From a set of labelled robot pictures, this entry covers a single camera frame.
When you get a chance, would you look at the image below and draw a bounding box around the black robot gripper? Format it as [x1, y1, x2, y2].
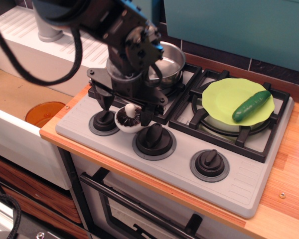
[87, 60, 168, 126]

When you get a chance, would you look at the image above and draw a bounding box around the white brown toy mushroom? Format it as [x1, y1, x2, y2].
[115, 103, 144, 133]

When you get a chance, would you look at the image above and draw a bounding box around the green toy pickle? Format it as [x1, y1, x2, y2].
[232, 90, 271, 122]

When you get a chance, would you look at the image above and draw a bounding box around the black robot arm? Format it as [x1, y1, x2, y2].
[33, 0, 167, 126]

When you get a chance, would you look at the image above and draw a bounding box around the black left stove knob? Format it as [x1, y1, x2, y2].
[89, 110, 119, 136]

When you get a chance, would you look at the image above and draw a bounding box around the black stove knob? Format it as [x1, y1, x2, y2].
[190, 149, 230, 183]
[89, 110, 119, 136]
[132, 123, 177, 161]

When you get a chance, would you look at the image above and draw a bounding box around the black middle stove knob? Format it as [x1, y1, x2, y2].
[132, 123, 177, 161]

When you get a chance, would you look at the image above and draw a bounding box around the stainless steel pot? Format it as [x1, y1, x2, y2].
[155, 41, 186, 89]

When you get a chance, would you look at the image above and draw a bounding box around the lime green plate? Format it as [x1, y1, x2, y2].
[202, 78, 275, 126]

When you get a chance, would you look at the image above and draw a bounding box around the black right stove knob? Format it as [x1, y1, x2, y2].
[190, 149, 230, 183]

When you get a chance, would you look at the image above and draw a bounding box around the grey toy stove top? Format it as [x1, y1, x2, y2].
[55, 65, 295, 220]

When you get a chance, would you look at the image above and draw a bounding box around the black left burner grate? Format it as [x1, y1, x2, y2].
[88, 63, 203, 125]

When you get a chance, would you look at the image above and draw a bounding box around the black burner grate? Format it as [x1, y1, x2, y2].
[88, 63, 203, 125]
[169, 70, 293, 163]

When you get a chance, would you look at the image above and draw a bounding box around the orange plastic sink drain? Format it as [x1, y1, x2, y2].
[25, 101, 65, 128]

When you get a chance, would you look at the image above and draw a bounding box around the white toy sink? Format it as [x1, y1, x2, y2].
[0, 0, 108, 190]

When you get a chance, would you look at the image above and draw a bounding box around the grey toy faucet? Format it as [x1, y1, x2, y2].
[35, 15, 63, 42]

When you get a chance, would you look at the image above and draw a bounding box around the black right burner grate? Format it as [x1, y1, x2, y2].
[169, 70, 293, 163]

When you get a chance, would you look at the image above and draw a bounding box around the wooden drawer front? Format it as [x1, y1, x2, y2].
[0, 156, 88, 239]

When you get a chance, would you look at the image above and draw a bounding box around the black braided cable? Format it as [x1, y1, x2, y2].
[0, 14, 83, 86]

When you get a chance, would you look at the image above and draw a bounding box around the oven door with black handle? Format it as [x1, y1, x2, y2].
[80, 168, 248, 239]

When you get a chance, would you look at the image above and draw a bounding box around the black cable lower left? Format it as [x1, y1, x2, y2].
[0, 193, 22, 239]

